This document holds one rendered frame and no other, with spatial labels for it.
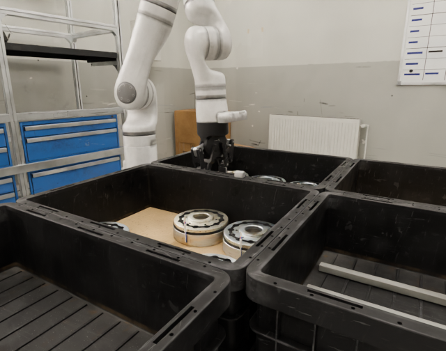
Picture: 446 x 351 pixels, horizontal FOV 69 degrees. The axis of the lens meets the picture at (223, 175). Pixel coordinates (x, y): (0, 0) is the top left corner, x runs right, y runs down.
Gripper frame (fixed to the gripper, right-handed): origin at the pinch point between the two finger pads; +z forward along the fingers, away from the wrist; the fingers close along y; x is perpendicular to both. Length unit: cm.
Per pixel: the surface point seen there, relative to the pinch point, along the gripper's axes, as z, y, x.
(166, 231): 4.6, 21.2, 4.8
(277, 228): -4.5, 26.5, 31.7
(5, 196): 38, -9, -179
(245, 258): -4.7, 34.9, 32.6
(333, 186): -4.0, 4.7, 30.8
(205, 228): 1.8, 20.9, 14.6
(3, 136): 1, -15, -179
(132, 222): 4.3, 22.6, -4.0
